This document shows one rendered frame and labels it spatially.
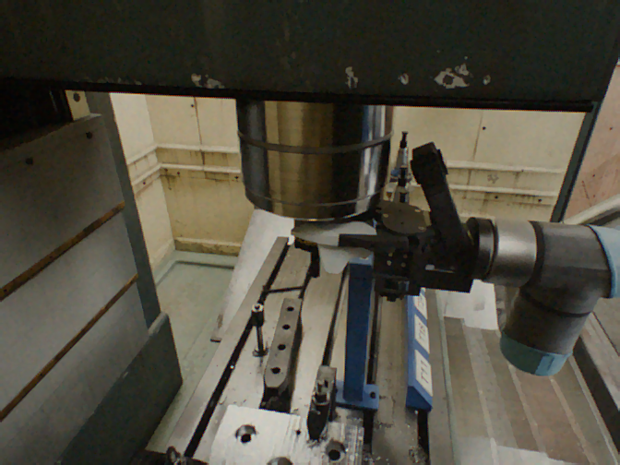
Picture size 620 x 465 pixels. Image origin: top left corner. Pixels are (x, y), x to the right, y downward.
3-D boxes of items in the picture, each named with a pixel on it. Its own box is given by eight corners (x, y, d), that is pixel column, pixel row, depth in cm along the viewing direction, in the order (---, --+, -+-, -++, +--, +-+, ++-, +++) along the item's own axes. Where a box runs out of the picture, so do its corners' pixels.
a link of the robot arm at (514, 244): (543, 242, 42) (518, 205, 49) (495, 237, 42) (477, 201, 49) (520, 301, 45) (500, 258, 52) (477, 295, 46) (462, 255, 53)
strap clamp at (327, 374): (335, 407, 81) (337, 350, 74) (324, 475, 70) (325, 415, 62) (318, 403, 81) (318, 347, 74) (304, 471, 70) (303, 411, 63)
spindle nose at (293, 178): (252, 162, 53) (244, 62, 47) (377, 163, 53) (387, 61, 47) (230, 223, 39) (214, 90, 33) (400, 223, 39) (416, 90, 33)
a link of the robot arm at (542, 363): (550, 327, 59) (578, 264, 54) (568, 391, 50) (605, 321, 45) (490, 314, 61) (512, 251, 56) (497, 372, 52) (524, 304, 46)
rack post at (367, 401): (379, 388, 84) (392, 268, 70) (377, 411, 80) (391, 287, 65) (330, 381, 86) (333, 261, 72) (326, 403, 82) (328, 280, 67)
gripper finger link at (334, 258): (291, 281, 45) (373, 280, 46) (292, 235, 42) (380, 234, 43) (289, 265, 48) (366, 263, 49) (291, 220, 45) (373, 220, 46)
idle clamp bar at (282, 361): (303, 319, 102) (303, 298, 99) (286, 411, 80) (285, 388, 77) (283, 318, 103) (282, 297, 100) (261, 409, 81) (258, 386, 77)
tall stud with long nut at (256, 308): (268, 346, 95) (265, 301, 88) (265, 355, 92) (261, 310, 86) (256, 344, 95) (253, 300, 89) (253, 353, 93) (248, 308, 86)
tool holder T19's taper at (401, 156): (388, 170, 101) (391, 143, 98) (406, 171, 101) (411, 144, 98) (391, 177, 97) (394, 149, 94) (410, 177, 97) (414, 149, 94)
